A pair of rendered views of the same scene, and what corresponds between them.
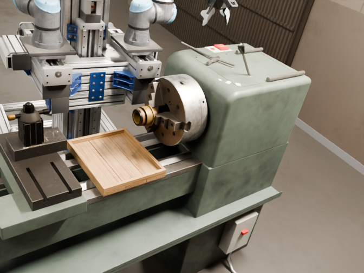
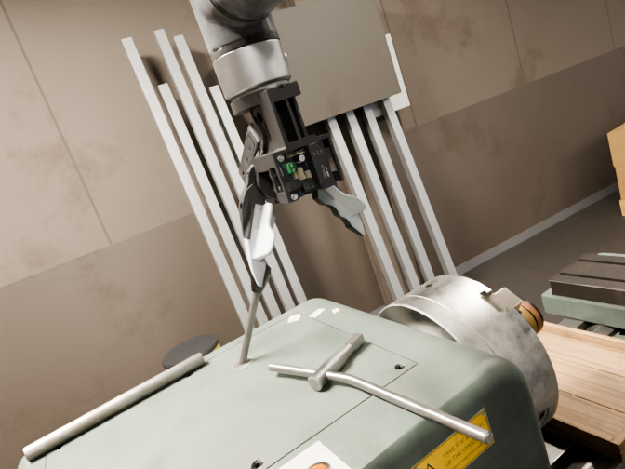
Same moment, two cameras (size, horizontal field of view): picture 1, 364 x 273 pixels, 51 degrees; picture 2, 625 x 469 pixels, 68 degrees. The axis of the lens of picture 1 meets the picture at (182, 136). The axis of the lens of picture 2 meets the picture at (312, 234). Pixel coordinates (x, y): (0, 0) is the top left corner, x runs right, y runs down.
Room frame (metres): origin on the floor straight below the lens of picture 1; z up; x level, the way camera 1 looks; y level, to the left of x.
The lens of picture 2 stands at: (2.33, 0.13, 1.57)
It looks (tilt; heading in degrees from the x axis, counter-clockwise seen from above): 12 degrees down; 198
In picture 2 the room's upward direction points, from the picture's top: 19 degrees counter-clockwise
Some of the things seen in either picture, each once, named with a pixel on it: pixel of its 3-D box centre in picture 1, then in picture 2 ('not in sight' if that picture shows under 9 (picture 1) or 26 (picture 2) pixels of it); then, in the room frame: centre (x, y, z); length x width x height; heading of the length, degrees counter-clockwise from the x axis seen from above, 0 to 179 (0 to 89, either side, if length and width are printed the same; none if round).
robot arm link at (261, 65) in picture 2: not in sight; (257, 73); (1.83, -0.03, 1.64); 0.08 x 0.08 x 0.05
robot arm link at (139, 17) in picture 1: (141, 12); not in sight; (2.10, 0.36, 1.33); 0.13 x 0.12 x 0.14; 130
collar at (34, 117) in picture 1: (28, 114); not in sight; (1.18, 0.57, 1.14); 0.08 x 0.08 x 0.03
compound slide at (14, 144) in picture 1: (37, 143); not in sight; (1.20, 0.55, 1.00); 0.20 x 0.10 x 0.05; 133
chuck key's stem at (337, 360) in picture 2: (213, 60); (339, 358); (1.78, -0.07, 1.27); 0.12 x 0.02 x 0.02; 155
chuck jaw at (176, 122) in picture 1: (171, 122); not in sight; (1.43, 0.06, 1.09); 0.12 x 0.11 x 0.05; 43
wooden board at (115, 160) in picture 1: (115, 158); (571, 376); (1.36, 0.27, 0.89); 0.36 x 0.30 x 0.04; 43
